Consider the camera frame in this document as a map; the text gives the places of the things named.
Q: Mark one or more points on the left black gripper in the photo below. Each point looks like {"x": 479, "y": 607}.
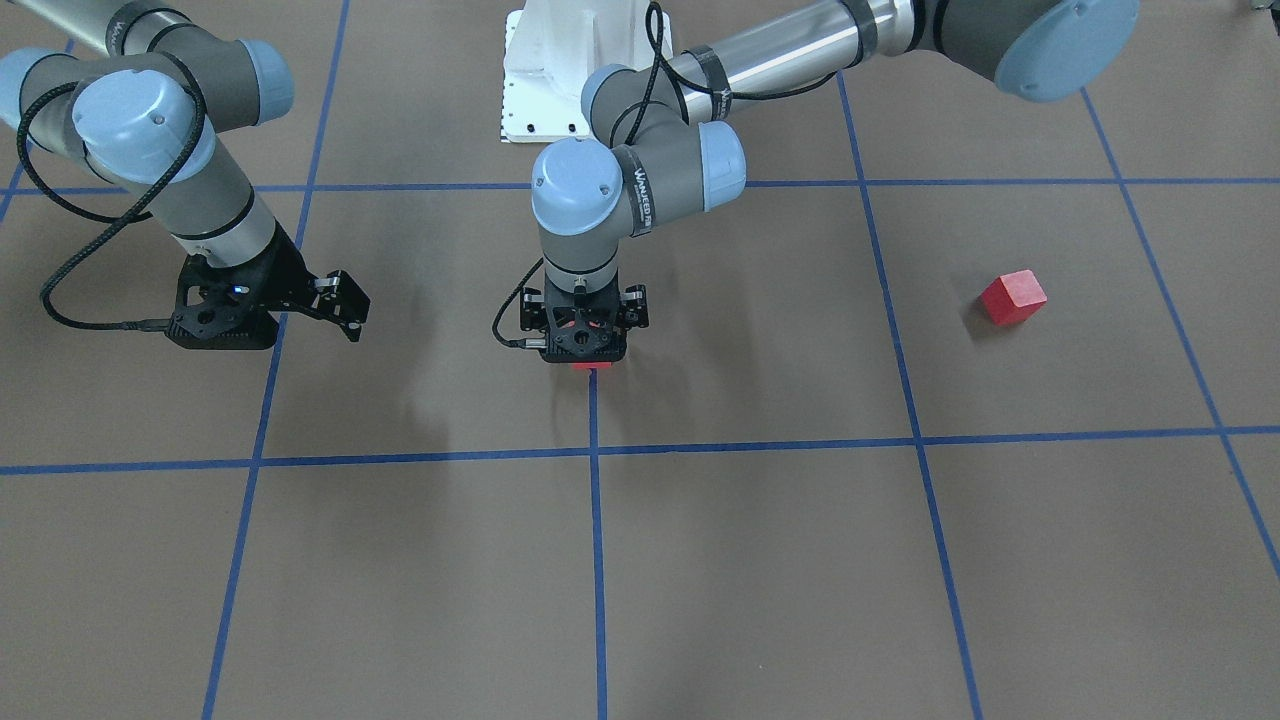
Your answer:
{"x": 635, "y": 306}

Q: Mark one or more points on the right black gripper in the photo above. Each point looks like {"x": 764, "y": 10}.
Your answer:
{"x": 287, "y": 279}

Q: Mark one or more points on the white central robot pedestal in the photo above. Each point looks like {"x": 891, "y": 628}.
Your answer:
{"x": 552, "y": 47}

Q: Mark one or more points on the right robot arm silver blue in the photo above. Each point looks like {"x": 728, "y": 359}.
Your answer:
{"x": 135, "y": 136}

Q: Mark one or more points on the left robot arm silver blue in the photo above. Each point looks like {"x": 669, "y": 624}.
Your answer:
{"x": 659, "y": 147}

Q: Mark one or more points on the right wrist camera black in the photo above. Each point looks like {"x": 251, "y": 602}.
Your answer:
{"x": 223, "y": 330}

